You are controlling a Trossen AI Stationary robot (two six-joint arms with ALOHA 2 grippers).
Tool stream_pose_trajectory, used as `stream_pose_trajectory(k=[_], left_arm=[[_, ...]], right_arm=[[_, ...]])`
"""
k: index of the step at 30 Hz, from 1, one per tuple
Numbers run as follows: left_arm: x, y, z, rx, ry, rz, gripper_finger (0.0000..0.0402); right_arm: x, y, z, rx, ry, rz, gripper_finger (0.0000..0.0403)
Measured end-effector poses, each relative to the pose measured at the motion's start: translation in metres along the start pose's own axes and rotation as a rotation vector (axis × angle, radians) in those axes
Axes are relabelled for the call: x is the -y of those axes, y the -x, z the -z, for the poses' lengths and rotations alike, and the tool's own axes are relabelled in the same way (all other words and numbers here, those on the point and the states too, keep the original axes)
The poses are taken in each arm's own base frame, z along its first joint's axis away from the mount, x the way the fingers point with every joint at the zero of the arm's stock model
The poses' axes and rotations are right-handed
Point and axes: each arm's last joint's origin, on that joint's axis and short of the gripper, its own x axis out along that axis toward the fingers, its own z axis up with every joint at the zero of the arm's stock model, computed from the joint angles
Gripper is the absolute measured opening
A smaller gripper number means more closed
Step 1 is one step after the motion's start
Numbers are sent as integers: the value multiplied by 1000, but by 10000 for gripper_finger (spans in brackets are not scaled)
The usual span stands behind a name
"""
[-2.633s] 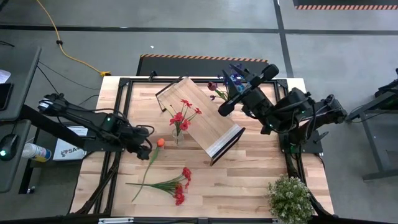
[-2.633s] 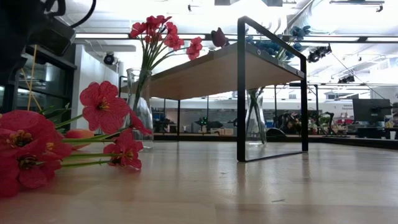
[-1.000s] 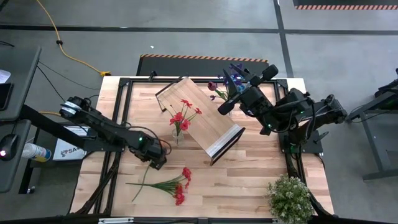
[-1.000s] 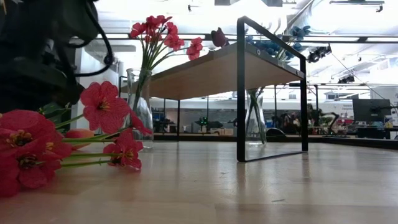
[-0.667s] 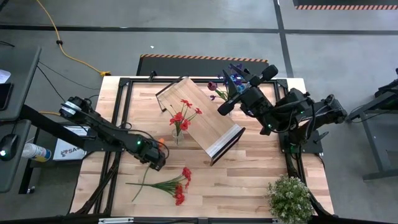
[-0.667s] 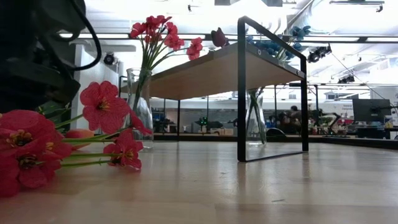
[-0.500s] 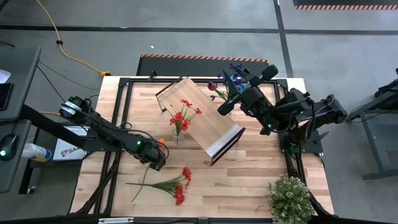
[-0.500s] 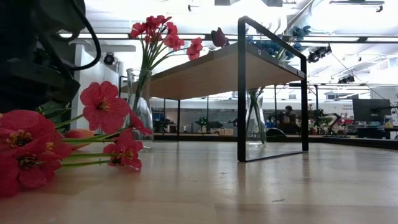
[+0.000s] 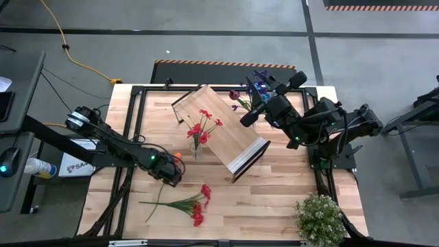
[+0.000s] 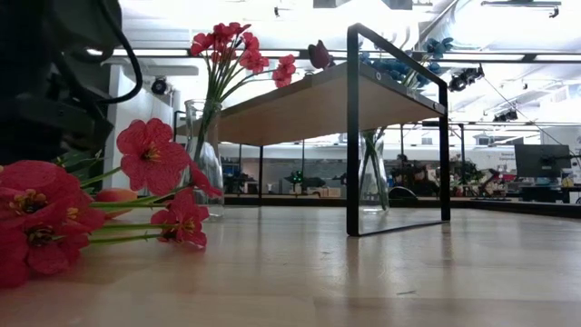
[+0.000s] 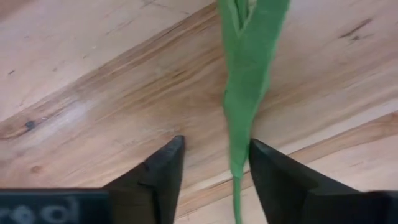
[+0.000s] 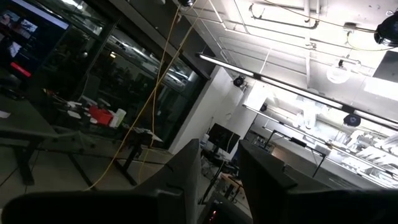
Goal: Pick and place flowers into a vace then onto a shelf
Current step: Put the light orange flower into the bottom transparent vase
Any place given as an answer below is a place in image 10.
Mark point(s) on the small red flower bunch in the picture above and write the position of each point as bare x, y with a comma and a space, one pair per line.
254, 60

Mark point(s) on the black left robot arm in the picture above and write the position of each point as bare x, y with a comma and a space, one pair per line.
36, 113

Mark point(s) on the black aluminium table frame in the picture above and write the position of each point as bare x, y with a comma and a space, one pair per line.
295, 201

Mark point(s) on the blue artificial flower bunch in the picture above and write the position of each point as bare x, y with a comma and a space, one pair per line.
395, 69

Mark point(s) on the clear glass vase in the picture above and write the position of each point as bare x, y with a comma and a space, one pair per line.
209, 172
374, 191

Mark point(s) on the wooden shelf black metal frame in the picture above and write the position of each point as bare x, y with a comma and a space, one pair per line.
318, 109

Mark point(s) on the black ceiling spotlights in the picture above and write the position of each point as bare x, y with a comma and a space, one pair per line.
465, 79

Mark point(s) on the black computer monitor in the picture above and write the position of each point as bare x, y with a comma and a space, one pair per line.
542, 161

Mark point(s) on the background robot green light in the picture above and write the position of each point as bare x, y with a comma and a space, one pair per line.
297, 178

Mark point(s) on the orange artificial tulip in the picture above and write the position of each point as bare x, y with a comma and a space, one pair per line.
115, 195

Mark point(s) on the dark red artificial tulip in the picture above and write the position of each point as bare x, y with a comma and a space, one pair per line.
321, 54

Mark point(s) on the black ceiling camera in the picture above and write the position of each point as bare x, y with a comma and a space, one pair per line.
159, 85

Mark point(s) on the large red flower bunch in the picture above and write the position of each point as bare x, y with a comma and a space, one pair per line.
150, 154

